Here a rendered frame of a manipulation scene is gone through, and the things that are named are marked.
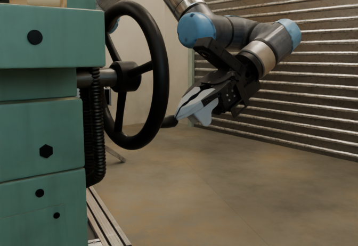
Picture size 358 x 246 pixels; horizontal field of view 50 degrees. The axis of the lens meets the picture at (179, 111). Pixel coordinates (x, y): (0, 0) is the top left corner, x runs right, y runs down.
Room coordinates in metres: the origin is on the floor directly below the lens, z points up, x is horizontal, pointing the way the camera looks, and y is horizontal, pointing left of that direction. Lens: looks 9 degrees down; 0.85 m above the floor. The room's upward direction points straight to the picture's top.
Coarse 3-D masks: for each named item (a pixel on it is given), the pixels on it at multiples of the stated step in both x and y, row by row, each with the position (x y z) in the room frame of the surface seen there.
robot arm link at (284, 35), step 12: (264, 24) 0.88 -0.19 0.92; (276, 24) 0.87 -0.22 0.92; (288, 24) 0.86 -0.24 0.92; (252, 36) 0.87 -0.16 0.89; (264, 36) 0.84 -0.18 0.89; (276, 36) 0.83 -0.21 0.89; (288, 36) 0.84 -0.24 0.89; (300, 36) 0.87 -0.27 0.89; (276, 48) 0.82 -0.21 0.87; (288, 48) 0.84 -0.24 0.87; (276, 60) 0.82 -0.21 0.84
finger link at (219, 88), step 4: (228, 80) 0.73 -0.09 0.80; (220, 84) 0.73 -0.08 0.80; (224, 84) 0.73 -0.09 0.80; (228, 84) 0.73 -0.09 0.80; (216, 88) 0.72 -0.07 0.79; (220, 88) 0.72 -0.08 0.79; (224, 88) 0.72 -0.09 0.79; (212, 92) 0.72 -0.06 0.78; (216, 92) 0.71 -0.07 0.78; (220, 92) 0.71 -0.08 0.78; (224, 92) 0.72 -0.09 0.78; (208, 96) 0.71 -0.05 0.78; (212, 96) 0.71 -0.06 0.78; (216, 96) 0.71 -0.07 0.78; (220, 96) 0.71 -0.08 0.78; (204, 100) 0.71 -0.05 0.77; (208, 100) 0.71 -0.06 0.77; (212, 100) 0.72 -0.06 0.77; (204, 104) 0.71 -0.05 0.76
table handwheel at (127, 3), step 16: (128, 0) 0.73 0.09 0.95; (112, 16) 0.77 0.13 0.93; (144, 16) 0.68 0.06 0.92; (144, 32) 0.67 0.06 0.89; (160, 32) 0.66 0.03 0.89; (112, 48) 0.79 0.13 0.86; (160, 48) 0.64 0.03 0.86; (112, 64) 0.74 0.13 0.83; (128, 64) 0.74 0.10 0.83; (144, 64) 0.68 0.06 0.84; (160, 64) 0.64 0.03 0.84; (80, 80) 0.68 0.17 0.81; (112, 80) 0.72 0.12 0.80; (128, 80) 0.73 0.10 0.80; (160, 80) 0.64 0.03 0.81; (160, 96) 0.64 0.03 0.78; (160, 112) 0.65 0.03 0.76; (112, 128) 0.79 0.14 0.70; (144, 128) 0.67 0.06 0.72; (128, 144) 0.72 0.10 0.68; (144, 144) 0.69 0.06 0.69
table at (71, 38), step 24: (0, 24) 0.36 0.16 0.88; (24, 24) 0.37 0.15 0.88; (48, 24) 0.38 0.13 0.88; (72, 24) 0.40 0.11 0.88; (96, 24) 0.41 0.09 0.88; (0, 48) 0.36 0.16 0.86; (24, 48) 0.37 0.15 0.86; (48, 48) 0.38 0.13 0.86; (72, 48) 0.40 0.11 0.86; (96, 48) 0.41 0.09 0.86
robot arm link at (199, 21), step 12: (168, 0) 0.88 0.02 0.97; (180, 0) 0.86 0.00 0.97; (192, 0) 0.85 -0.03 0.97; (180, 12) 0.85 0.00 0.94; (192, 12) 0.82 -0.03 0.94; (204, 12) 0.83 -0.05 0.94; (180, 24) 0.83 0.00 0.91; (192, 24) 0.80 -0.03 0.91; (204, 24) 0.80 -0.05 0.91; (216, 24) 0.82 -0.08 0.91; (228, 24) 0.85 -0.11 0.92; (180, 36) 0.83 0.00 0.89; (192, 36) 0.80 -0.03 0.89; (204, 36) 0.80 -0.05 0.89; (216, 36) 0.82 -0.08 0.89; (228, 36) 0.85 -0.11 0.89
